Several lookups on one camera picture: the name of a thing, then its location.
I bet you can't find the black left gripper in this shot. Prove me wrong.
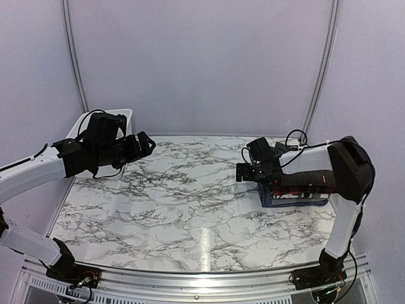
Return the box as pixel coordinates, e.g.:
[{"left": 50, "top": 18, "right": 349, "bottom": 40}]
[{"left": 94, "top": 130, "right": 155, "bottom": 169}]

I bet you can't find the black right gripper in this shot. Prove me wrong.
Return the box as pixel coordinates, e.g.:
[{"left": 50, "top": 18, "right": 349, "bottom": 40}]
[{"left": 236, "top": 163, "right": 271, "bottom": 182}]

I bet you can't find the blue shirt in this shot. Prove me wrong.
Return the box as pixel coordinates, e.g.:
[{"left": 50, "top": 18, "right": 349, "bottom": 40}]
[{"left": 258, "top": 183, "right": 330, "bottom": 208}]

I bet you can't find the grey white shirt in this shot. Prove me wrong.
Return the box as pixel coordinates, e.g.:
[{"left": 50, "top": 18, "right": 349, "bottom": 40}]
[{"left": 271, "top": 194, "right": 330, "bottom": 205}]

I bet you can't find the black pinstripe long sleeve shirt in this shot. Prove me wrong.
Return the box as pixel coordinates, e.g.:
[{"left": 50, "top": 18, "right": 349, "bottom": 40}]
[{"left": 274, "top": 141, "right": 337, "bottom": 190}]

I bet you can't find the red black plaid shirt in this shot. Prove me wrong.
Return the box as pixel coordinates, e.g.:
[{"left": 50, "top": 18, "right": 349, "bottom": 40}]
[{"left": 270, "top": 187, "right": 336, "bottom": 198}]

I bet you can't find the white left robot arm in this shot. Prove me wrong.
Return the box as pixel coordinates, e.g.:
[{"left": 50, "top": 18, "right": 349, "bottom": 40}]
[{"left": 1, "top": 110, "right": 156, "bottom": 282}]

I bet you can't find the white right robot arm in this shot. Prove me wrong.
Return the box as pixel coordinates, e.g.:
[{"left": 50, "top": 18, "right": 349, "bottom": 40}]
[{"left": 235, "top": 136, "right": 375, "bottom": 284}]

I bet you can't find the white plastic bin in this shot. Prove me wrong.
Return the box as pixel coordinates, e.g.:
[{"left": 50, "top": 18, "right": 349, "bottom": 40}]
[{"left": 66, "top": 108, "right": 134, "bottom": 181}]

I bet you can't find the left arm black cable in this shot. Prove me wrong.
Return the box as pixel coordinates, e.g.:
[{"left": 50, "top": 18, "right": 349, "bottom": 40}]
[{"left": 77, "top": 109, "right": 126, "bottom": 180}]

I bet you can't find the aluminium front rail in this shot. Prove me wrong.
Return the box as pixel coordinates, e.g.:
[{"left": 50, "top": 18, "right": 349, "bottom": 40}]
[{"left": 11, "top": 255, "right": 380, "bottom": 303}]

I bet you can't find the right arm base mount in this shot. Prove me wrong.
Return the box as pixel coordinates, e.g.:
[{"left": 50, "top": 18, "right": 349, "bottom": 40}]
[{"left": 289, "top": 265, "right": 347, "bottom": 290}]

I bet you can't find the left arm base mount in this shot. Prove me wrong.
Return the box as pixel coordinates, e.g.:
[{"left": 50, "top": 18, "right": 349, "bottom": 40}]
[{"left": 46, "top": 263, "right": 101, "bottom": 289}]

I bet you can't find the left aluminium wall post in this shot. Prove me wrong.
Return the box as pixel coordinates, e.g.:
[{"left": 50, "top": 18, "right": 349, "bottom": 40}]
[{"left": 60, "top": 0, "right": 89, "bottom": 113}]

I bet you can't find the aluminium wall post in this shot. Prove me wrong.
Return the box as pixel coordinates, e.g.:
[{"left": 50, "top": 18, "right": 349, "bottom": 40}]
[
  {"left": 60, "top": 0, "right": 89, "bottom": 113},
  {"left": 303, "top": 0, "right": 341, "bottom": 134}
]

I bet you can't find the right aluminium wall post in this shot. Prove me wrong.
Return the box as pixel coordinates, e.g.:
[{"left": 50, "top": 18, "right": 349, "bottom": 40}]
[{"left": 303, "top": 0, "right": 341, "bottom": 134}]

